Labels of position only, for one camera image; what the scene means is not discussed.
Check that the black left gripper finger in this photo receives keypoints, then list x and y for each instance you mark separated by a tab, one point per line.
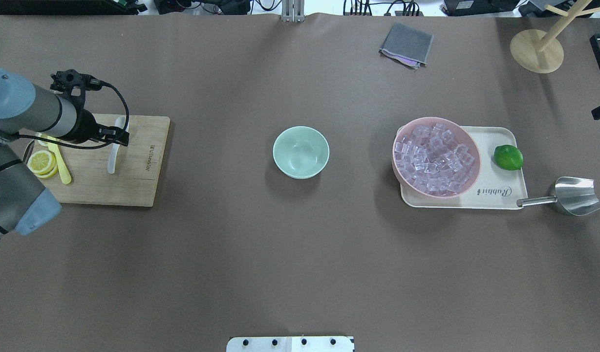
116	135

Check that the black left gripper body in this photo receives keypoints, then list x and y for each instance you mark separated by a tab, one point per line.
85	128

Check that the white ceramic spoon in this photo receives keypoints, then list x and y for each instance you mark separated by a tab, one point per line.
120	122

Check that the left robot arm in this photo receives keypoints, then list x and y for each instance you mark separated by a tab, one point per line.
56	115

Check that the stainless steel ice scoop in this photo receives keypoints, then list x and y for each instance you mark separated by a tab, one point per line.
573	196

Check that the pink bowl of ice cubes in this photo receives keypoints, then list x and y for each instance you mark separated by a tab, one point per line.
435	158

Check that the mint green bowl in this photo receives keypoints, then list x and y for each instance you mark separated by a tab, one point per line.
301	152

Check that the yellow plastic knife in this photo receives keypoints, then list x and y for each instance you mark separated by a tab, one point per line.
64	173

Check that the bamboo cutting board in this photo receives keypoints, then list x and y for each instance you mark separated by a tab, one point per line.
137	168

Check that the lemon slice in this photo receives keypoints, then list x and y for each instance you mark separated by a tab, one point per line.
42	164

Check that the wooden mug tree stand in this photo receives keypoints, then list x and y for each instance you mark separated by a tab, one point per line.
540	51

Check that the green lime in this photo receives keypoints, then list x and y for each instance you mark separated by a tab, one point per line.
508	157

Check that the cream rectangular serving tray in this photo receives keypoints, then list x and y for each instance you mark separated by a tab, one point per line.
495	188

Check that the grey folded cloth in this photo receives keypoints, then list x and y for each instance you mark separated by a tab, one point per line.
407	45

